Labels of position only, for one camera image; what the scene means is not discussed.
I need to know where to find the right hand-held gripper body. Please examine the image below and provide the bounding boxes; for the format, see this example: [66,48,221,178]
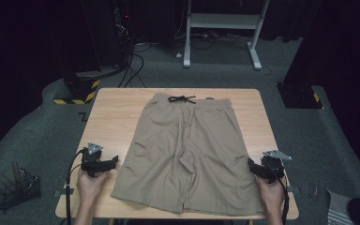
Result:
[261,150,293,185]

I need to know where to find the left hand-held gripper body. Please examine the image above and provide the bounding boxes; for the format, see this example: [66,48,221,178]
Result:
[80,142,108,179]

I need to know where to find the khaki shorts with black drawstring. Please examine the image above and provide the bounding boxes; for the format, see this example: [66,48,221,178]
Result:
[111,92,266,217]

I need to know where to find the person's left hand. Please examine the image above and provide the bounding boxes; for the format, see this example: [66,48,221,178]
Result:
[76,168,110,204]

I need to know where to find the person's right hand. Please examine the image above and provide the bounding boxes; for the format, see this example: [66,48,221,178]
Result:
[255,174,286,214]

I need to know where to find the black base with hazard stripes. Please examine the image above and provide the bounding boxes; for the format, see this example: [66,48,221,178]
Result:
[52,70,102,106]

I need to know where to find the black flat stand base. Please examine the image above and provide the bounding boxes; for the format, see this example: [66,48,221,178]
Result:
[276,81,323,110]

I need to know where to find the dark equipment tower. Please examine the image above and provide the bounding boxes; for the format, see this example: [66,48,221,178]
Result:
[80,0,133,69]

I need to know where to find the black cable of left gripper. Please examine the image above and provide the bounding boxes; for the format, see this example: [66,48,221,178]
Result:
[64,147,87,225]

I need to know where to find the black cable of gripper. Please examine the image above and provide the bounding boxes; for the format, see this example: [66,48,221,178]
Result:
[274,175,291,225]
[64,147,87,225]

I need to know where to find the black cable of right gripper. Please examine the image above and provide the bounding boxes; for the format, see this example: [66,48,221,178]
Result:
[274,175,291,225]

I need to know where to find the black wire basket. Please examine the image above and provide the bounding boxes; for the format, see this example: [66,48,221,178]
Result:
[0,160,42,211]

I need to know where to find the bundle of black floor cables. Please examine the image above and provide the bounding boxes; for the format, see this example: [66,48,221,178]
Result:
[116,40,153,89]

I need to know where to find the white metal desk frame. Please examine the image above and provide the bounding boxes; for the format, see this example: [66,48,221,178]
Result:
[182,0,271,71]

